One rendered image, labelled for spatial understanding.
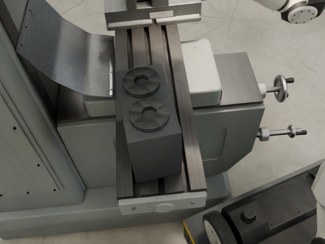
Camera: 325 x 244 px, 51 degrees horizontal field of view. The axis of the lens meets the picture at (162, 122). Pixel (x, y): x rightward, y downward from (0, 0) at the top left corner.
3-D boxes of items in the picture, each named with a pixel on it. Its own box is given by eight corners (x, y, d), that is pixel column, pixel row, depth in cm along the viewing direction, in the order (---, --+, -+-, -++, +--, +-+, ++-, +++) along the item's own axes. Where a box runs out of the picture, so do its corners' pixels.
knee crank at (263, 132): (302, 128, 148) (307, 119, 144) (307, 139, 145) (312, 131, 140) (253, 132, 148) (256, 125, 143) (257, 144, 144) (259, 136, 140)
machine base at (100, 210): (212, 125, 211) (214, 104, 196) (232, 218, 176) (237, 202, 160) (19, 144, 209) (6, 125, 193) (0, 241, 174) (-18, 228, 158)
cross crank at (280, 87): (282, 86, 151) (289, 67, 141) (291, 107, 144) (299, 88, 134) (247, 90, 151) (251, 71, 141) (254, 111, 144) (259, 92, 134)
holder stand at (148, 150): (164, 109, 100) (161, 58, 84) (182, 173, 88) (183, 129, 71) (124, 116, 99) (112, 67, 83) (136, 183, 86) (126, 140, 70)
